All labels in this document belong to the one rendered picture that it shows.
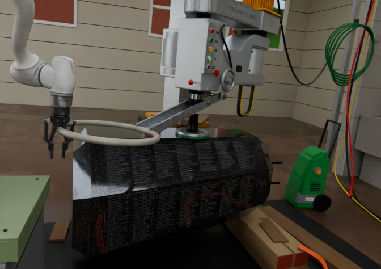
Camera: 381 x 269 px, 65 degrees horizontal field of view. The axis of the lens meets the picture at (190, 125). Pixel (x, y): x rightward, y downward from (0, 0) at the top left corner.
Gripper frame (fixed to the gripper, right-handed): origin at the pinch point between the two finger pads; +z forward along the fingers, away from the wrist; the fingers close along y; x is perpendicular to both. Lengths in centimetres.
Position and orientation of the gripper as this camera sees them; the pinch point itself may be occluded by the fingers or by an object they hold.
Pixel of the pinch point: (57, 150)
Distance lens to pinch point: 146.1
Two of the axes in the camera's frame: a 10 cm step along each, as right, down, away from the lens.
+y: 8.0, 0.2, 5.9
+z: -1.4, 9.8, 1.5
